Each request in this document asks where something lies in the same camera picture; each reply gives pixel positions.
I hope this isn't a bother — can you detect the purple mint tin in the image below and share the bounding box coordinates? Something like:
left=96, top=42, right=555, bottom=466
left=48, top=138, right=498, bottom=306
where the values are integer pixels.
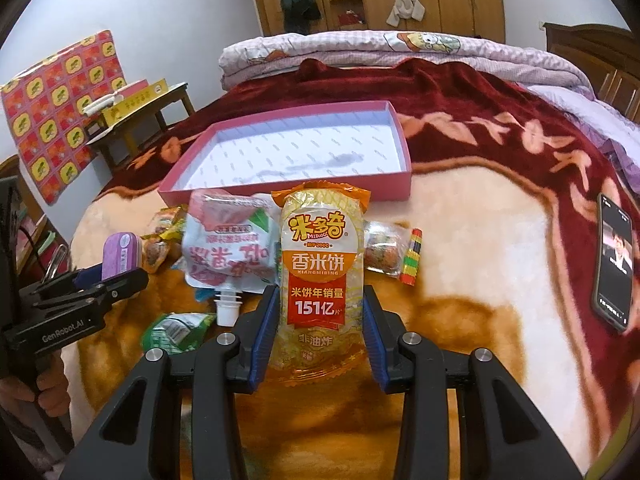
left=101, top=232, right=142, bottom=281

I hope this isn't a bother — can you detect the white pink jelly drink pouch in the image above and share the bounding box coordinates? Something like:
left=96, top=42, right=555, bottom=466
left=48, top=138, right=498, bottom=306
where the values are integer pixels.
left=181, top=190, right=280, bottom=327

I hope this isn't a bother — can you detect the yellow rice cracker packet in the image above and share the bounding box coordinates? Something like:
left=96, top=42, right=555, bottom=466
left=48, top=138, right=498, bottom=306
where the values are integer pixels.
left=269, top=181, right=370, bottom=386

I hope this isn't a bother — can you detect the clear colourful candy packet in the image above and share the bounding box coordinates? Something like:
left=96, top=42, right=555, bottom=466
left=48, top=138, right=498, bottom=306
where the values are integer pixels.
left=364, top=221, right=423, bottom=286

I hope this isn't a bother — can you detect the person's left hand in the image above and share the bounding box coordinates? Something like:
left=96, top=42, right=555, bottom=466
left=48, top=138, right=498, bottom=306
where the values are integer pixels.
left=0, top=351, right=70, bottom=419

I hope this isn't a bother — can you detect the green snack packet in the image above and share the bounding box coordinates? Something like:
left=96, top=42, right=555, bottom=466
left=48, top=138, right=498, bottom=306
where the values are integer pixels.
left=141, top=312, right=216, bottom=354

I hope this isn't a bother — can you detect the small wooden side table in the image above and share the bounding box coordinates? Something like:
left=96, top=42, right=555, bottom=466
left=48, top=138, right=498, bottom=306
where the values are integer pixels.
left=88, top=82, right=195, bottom=172

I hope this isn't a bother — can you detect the red yellow patterned board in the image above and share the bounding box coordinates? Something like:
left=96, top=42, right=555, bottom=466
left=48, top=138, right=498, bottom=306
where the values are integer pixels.
left=1, top=29, right=126, bottom=205

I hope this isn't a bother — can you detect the black smartphone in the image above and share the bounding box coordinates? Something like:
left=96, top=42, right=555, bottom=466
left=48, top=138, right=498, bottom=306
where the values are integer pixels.
left=592, top=193, right=634, bottom=333

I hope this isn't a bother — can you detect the yellow gift box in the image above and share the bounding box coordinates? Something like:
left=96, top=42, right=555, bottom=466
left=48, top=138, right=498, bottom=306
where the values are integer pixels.
left=102, top=78, right=168, bottom=127

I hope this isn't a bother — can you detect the pink checked folded quilt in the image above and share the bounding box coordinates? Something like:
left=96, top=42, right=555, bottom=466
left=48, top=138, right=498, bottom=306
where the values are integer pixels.
left=218, top=30, right=639, bottom=193

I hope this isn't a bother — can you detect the pink shallow box lid tray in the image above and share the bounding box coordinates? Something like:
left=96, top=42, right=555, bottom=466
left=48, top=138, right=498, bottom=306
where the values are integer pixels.
left=158, top=101, right=411, bottom=206

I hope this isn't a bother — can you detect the dark wooden headboard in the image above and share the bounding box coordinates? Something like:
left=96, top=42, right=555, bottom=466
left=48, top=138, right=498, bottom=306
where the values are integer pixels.
left=544, top=23, right=639, bottom=124

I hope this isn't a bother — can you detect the white hanging cloth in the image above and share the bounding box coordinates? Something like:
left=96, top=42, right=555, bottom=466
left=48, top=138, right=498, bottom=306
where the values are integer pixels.
left=386, top=0, right=425, bottom=28

